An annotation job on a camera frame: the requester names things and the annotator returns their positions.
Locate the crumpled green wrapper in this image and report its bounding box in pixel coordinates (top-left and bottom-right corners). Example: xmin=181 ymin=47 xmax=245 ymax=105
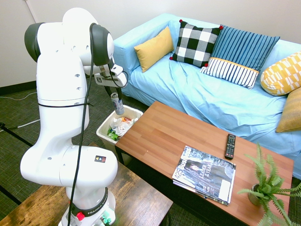
xmin=107 ymin=127 xmax=121 ymax=141

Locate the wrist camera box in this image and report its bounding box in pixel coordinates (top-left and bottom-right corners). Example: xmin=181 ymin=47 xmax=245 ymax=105
xmin=110 ymin=65 xmax=124 ymax=76

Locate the light blue sofa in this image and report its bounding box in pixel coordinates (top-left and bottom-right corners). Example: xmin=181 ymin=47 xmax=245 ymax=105
xmin=112 ymin=13 xmax=301 ymax=179

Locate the reddish wooden coffee table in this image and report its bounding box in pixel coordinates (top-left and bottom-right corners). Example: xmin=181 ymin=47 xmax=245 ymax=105
xmin=114 ymin=101 xmax=294 ymax=226

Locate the mustard yellow pillow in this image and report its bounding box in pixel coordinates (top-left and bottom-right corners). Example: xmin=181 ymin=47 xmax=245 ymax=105
xmin=134 ymin=25 xmax=174 ymax=73

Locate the grey plant pot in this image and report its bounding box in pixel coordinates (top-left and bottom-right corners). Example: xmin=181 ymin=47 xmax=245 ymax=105
xmin=248 ymin=183 xmax=265 ymax=207

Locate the yellow white patterned bolster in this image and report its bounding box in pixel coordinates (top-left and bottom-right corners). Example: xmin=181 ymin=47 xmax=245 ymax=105
xmin=260 ymin=51 xmax=301 ymax=97

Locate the silver drink can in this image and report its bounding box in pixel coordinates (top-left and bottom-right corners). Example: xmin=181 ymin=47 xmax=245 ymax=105
xmin=110 ymin=92 xmax=125 ymax=116

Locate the blue striped pillow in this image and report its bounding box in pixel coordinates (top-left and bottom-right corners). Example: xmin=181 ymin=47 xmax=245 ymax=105
xmin=199 ymin=24 xmax=281 ymax=90

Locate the green fern plant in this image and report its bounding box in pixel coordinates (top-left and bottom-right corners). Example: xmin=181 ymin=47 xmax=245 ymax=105
xmin=237 ymin=142 xmax=301 ymax=226

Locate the crumpled white paper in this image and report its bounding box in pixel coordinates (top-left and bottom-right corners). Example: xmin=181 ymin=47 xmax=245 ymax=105
xmin=110 ymin=117 xmax=135 ymax=137

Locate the black camera tripod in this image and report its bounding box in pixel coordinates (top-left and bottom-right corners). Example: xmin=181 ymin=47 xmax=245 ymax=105
xmin=0 ymin=121 xmax=34 ymax=148

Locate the yellow striped pillow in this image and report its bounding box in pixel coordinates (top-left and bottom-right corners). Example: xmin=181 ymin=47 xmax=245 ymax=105
xmin=275 ymin=87 xmax=301 ymax=133

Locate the white floor cable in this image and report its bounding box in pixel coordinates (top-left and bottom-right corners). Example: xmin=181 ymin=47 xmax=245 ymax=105
xmin=9 ymin=119 xmax=41 ymax=129
xmin=0 ymin=91 xmax=38 ymax=101

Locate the magazine beneath cover magazine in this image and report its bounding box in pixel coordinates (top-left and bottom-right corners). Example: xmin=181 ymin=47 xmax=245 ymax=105
xmin=173 ymin=178 xmax=232 ymax=207

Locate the black white checkered pillow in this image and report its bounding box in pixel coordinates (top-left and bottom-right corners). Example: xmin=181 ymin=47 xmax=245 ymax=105
xmin=169 ymin=19 xmax=224 ymax=68

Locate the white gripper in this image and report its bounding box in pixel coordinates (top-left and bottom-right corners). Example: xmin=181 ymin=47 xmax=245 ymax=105
xmin=94 ymin=70 xmax=129 ymax=105

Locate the business magazine with dark cover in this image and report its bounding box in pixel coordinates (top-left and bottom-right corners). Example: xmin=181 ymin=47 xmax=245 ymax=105
xmin=172 ymin=145 xmax=237 ymax=203

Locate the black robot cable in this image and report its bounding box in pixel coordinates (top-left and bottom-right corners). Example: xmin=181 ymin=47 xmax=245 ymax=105
xmin=67 ymin=22 xmax=129 ymax=226

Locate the white plastic trash bin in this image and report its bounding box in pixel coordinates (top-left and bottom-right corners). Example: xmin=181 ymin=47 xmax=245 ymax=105
xmin=95 ymin=105 xmax=144 ymax=166

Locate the dark rustic wooden table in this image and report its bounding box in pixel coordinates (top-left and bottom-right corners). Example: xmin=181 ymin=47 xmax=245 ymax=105
xmin=0 ymin=142 xmax=174 ymax=226

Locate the black remote control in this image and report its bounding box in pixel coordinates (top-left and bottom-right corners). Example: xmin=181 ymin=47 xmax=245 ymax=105
xmin=224 ymin=133 xmax=237 ymax=160

